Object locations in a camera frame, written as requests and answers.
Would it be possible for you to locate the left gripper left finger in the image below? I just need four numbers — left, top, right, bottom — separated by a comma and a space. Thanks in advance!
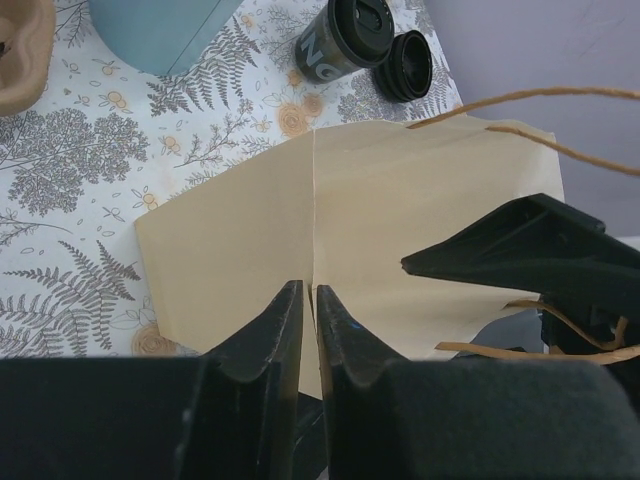
1, 281, 304, 479

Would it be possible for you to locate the black coffee cup lid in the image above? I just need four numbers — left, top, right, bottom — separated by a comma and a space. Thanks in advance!
327, 0, 395, 68

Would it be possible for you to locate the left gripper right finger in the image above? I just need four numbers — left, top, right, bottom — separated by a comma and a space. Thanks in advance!
316, 286, 639, 479

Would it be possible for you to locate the dark paper coffee cup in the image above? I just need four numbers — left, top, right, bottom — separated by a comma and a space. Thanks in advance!
294, 1, 361, 84

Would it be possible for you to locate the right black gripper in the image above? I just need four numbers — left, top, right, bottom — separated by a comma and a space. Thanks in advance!
401, 194, 639, 365

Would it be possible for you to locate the stack of black lids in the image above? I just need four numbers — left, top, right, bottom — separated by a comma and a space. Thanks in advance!
373, 30, 433, 103

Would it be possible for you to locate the brown paper bag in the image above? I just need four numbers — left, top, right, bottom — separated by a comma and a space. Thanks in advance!
134, 85, 640, 401

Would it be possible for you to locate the brown cardboard cup carrier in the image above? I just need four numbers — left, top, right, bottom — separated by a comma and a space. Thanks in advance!
1, 0, 56, 117

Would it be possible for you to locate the blue straw holder cup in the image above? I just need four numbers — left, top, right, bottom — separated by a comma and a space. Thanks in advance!
88, 0, 241, 76

